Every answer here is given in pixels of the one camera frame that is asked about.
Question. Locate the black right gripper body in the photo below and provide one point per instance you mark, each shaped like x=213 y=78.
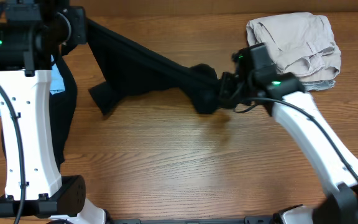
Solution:
x=225 y=90

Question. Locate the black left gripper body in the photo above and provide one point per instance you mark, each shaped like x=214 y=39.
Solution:
x=74 y=30

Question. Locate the black t-shirt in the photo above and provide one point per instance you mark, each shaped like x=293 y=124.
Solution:
x=130 y=69

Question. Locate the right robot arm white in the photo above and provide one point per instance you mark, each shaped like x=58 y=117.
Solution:
x=256 y=83

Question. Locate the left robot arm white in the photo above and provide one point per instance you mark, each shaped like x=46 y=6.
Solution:
x=31 y=33

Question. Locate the folded beige trousers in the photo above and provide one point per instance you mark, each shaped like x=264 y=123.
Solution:
x=300 y=43

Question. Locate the folded light denim jeans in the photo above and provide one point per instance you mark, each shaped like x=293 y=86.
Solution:
x=319 y=85

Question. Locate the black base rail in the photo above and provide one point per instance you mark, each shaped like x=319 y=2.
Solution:
x=197 y=221

